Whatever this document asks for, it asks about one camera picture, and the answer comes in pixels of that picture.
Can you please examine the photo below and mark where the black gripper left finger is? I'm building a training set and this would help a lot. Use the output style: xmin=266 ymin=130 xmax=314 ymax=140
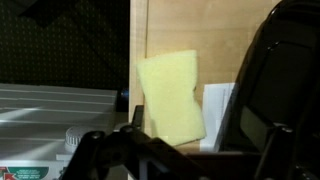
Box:
xmin=60 ymin=104 xmax=209 ymax=180

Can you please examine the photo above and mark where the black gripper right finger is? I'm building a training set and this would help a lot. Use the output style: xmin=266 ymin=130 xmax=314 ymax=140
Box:
xmin=239 ymin=105 xmax=296 ymax=180

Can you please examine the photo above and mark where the yellow sponge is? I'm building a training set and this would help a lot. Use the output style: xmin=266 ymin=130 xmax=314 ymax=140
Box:
xmin=135 ymin=49 xmax=208 ymax=148

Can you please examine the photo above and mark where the white paper sheet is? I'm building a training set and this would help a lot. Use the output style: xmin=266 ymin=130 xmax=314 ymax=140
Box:
xmin=199 ymin=82 xmax=238 ymax=153

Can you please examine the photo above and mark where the white round dial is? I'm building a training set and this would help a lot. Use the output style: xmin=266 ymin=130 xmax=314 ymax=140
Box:
xmin=63 ymin=125 xmax=98 ymax=154

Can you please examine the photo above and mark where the white ribbed appliance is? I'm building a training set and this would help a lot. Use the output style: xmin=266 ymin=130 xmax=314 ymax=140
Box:
xmin=0 ymin=82 xmax=119 ymax=180

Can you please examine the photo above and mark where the red green label sticker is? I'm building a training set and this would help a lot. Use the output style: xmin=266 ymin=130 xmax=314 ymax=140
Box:
xmin=0 ymin=165 xmax=51 ymax=180

